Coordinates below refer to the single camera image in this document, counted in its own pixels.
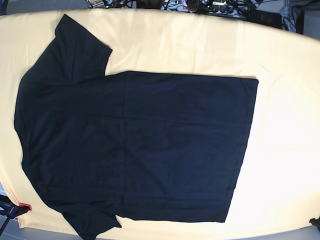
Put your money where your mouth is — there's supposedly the cream yellow table cloth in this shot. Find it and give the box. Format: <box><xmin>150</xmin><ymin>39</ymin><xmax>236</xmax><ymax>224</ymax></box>
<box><xmin>0</xmin><ymin>9</ymin><xmax>320</xmax><ymax>240</ymax></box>

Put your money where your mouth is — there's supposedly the black corner clamp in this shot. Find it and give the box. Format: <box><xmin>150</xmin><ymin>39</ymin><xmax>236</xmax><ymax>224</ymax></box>
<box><xmin>309</xmin><ymin>218</ymin><xmax>320</xmax><ymax>231</ymax></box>

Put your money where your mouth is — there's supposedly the red black table clamp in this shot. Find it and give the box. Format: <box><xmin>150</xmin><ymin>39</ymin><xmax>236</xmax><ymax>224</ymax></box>
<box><xmin>0</xmin><ymin>195</ymin><xmax>32</xmax><ymax>219</ymax></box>

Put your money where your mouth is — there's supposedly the black cable tangle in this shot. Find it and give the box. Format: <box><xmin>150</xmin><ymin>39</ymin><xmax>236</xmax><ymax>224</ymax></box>
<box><xmin>219</xmin><ymin>0</ymin><xmax>251</xmax><ymax>17</ymax></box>

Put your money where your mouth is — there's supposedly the dark navy T-shirt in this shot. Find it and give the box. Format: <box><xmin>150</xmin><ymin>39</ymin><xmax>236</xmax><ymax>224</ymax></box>
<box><xmin>14</xmin><ymin>15</ymin><xmax>259</xmax><ymax>240</ymax></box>

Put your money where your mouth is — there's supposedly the white power strip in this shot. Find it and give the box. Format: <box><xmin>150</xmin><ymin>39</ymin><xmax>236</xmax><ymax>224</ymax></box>
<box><xmin>161</xmin><ymin>0</ymin><xmax>189</xmax><ymax>12</ymax></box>

